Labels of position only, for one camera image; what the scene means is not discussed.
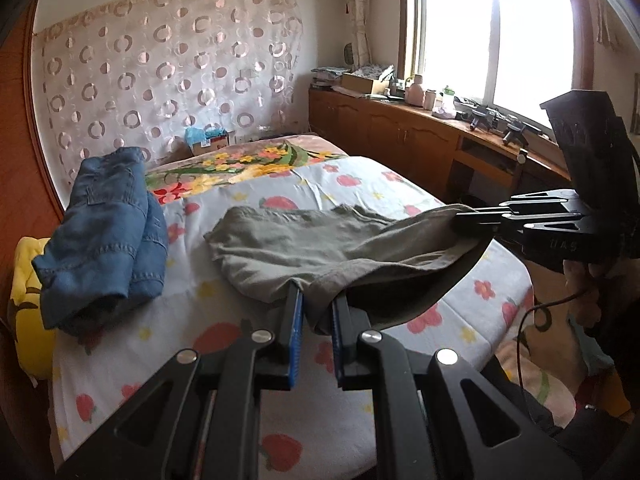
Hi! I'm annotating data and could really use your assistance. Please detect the circle-patterned wall curtain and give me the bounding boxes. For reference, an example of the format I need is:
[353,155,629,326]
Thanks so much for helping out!
[32,0,306,188]

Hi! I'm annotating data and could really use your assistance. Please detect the patterned window curtain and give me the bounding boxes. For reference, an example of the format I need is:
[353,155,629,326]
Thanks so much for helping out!
[345,0,373,68]
[591,0,623,52]

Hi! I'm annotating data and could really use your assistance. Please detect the wooden framed window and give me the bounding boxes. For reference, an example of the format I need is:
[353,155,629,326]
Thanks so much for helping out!
[400,0,596,136]

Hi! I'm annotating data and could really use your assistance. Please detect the patterned cloth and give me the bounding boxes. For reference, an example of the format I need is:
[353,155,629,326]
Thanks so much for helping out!
[357,62,396,81]

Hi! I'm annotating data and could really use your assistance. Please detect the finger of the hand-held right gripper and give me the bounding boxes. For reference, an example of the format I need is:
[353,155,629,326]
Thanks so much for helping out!
[452,217,598,237]
[452,191,591,222]

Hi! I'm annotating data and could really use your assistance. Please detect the small cardboard box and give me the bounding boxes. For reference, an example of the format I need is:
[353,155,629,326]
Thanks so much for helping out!
[190,132,237,157]

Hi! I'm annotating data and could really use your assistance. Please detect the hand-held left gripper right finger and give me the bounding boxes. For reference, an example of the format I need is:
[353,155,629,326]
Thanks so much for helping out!
[330,294,583,480]

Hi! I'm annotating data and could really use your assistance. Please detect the white strawberry print bed sheet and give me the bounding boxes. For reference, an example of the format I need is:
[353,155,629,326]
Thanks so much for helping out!
[50,155,533,476]

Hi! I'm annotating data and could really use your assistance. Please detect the yellow plush toy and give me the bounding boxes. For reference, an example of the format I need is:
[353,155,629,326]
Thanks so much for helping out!
[7,237,56,381]

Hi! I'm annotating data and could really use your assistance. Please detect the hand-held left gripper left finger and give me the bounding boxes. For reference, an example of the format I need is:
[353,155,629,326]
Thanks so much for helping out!
[52,285,306,480]

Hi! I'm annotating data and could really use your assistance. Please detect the folded blue jeans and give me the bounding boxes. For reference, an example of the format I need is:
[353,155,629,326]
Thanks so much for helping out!
[32,147,169,333]

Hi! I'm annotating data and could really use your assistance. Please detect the person's right hand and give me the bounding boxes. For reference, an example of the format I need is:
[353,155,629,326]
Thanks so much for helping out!
[564,255,640,341]

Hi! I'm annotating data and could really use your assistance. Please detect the wooden cabinet counter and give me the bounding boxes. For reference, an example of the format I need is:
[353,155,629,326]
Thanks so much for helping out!
[307,87,576,206]

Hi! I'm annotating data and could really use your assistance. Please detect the brown slatted wooden wardrobe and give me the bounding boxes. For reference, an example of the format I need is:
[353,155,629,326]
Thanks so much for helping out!
[0,0,66,461]

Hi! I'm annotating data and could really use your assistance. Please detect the floral peach blanket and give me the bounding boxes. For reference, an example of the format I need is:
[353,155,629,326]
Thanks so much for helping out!
[145,135,351,206]

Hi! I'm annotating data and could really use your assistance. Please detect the grey-green pants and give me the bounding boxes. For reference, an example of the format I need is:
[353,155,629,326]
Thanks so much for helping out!
[204,203,493,336]

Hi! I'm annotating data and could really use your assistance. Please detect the stack of folded cloths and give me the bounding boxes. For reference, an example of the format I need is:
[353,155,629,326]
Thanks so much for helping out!
[311,66,351,90]

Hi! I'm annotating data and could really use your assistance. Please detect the black cable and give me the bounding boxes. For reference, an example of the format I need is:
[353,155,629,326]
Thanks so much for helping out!
[515,285,597,397]

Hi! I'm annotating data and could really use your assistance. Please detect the open cardboard box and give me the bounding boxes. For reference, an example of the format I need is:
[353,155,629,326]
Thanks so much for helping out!
[341,72,391,96]

